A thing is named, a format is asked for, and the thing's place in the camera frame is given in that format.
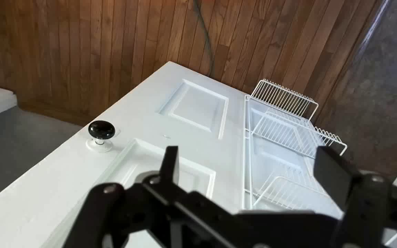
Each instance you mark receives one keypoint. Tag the white panel door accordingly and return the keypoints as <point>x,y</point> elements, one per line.
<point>152,119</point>

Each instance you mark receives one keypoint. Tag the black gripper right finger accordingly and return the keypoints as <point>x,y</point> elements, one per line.
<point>368,215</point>

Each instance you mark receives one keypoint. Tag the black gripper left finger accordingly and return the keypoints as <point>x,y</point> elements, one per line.
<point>116,215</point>

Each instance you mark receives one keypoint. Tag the black round door knob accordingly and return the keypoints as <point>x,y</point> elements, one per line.
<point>101,130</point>

